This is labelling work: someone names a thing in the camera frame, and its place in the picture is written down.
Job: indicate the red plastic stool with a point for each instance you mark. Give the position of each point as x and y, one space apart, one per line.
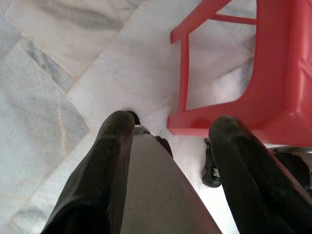
273 73

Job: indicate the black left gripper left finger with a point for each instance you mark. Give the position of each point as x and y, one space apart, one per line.
97 175

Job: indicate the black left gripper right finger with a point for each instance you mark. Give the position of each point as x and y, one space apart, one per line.
248 185

